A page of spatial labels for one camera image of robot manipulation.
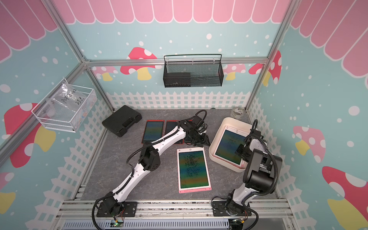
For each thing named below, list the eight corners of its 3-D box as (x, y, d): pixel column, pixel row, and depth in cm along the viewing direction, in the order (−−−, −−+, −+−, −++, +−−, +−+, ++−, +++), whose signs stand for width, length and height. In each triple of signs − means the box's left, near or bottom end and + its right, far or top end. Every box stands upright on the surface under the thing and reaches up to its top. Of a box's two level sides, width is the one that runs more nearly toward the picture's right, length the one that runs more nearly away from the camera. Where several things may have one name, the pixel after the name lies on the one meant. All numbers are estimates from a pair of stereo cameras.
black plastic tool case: (103, 126, 112) (100, 121, 108) (126, 109, 124) (123, 104, 120) (121, 138, 105) (118, 133, 101) (143, 118, 117) (141, 114, 113)
